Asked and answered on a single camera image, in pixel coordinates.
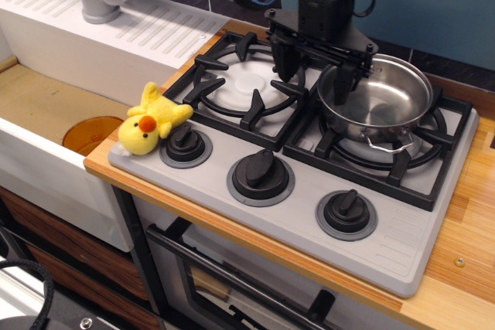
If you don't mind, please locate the white left burner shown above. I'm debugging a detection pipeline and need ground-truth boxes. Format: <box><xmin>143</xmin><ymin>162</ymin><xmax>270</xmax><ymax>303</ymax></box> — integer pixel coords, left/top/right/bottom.
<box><xmin>208</xmin><ymin>60</ymin><xmax>288</xmax><ymax>111</ymax></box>

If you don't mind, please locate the stainless steel pan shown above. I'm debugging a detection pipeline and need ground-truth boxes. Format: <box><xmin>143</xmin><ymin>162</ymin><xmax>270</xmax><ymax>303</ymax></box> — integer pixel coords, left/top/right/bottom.
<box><xmin>317</xmin><ymin>54</ymin><xmax>434</xmax><ymax>155</ymax></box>

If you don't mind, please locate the yellow stuffed duck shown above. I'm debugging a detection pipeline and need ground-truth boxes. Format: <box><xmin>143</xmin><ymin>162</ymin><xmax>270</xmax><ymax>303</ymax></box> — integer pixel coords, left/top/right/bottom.
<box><xmin>118</xmin><ymin>82</ymin><xmax>193</xmax><ymax>155</ymax></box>

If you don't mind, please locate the orange plastic plate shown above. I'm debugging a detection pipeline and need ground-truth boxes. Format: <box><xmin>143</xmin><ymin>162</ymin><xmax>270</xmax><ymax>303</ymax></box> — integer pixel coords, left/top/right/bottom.
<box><xmin>62</xmin><ymin>116</ymin><xmax>123</xmax><ymax>156</ymax></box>

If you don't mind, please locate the white toy sink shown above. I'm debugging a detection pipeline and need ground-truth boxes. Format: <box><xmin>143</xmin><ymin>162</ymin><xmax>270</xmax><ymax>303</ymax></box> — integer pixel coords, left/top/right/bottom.
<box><xmin>1</xmin><ymin>0</ymin><xmax>227</xmax><ymax>252</ymax></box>

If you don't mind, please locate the oven door with handle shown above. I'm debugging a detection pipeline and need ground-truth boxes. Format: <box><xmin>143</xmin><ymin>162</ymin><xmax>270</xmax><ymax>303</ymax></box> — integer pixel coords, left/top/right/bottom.
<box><xmin>145</xmin><ymin>217</ymin><xmax>349</xmax><ymax>330</ymax></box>

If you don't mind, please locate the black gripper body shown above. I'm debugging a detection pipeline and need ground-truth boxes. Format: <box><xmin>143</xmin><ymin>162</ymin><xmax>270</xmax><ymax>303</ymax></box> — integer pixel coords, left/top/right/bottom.
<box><xmin>265</xmin><ymin>0</ymin><xmax>377</xmax><ymax>77</ymax></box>

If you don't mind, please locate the grey toy stove top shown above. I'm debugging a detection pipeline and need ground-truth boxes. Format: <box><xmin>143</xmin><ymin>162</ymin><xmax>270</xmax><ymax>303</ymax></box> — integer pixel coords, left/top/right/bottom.
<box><xmin>107</xmin><ymin>30</ymin><xmax>480</xmax><ymax>299</ymax></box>

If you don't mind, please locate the black braided cable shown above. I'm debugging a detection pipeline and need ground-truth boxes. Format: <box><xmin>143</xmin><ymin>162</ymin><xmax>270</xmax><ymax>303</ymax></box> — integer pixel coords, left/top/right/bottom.
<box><xmin>0</xmin><ymin>259</ymin><xmax>55</xmax><ymax>330</ymax></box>

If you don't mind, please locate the black right burner grate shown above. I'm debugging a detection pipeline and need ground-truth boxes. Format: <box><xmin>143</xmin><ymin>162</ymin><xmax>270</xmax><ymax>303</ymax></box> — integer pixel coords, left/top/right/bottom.
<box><xmin>283</xmin><ymin>87</ymin><xmax>476</xmax><ymax>211</ymax></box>

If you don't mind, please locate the black left stove knob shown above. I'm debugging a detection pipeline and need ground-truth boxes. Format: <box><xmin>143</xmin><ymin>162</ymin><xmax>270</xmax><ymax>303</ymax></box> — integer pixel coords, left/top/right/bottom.
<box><xmin>159</xmin><ymin>124</ymin><xmax>213</xmax><ymax>169</ymax></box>

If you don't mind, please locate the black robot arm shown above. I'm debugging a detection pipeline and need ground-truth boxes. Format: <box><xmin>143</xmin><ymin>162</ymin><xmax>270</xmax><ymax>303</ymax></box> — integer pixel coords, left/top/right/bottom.
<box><xmin>234</xmin><ymin>0</ymin><xmax>378</xmax><ymax>105</ymax></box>

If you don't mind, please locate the wooden drawer front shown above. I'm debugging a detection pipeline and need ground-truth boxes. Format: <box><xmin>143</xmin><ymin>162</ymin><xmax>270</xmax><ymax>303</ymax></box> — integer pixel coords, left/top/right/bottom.
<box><xmin>1</xmin><ymin>189</ymin><xmax>162</xmax><ymax>329</ymax></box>

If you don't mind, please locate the black middle stove knob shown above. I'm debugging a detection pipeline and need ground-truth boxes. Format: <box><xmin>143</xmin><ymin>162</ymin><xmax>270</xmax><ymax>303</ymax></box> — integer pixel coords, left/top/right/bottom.
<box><xmin>227</xmin><ymin>149</ymin><xmax>295</xmax><ymax>208</ymax></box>

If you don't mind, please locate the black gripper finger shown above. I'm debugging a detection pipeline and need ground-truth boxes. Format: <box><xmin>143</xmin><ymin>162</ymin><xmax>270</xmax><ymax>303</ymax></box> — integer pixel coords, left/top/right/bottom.
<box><xmin>270</xmin><ymin>34</ymin><xmax>300</xmax><ymax>83</ymax></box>
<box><xmin>333</xmin><ymin>63</ymin><xmax>364</xmax><ymax>105</ymax></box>

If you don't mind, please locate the black left burner grate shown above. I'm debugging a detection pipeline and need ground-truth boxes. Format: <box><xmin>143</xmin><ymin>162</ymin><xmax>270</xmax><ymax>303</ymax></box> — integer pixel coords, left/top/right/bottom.
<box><xmin>164</xmin><ymin>32</ymin><xmax>321</xmax><ymax>151</ymax></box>

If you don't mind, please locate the black stove knob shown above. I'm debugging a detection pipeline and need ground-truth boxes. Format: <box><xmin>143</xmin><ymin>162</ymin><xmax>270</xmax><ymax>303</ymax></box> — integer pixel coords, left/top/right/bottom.
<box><xmin>316</xmin><ymin>189</ymin><xmax>378</xmax><ymax>242</ymax></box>
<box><xmin>227</xmin><ymin>149</ymin><xmax>295</xmax><ymax>208</ymax></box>
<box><xmin>159</xmin><ymin>124</ymin><xmax>213</xmax><ymax>169</ymax></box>

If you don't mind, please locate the black right stove knob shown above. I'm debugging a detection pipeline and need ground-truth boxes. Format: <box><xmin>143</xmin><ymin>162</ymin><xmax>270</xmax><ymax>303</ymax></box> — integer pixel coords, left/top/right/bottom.
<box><xmin>316</xmin><ymin>189</ymin><xmax>378</xmax><ymax>242</ymax></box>

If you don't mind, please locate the black burner grate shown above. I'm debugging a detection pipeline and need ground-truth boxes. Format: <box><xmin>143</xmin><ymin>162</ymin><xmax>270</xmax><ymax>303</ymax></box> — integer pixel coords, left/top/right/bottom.
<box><xmin>283</xmin><ymin>87</ymin><xmax>476</xmax><ymax>211</ymax></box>
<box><xmin>164</xmin><ymin>32</ymin><xmax>321</xmax><ymax>151</ymax></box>

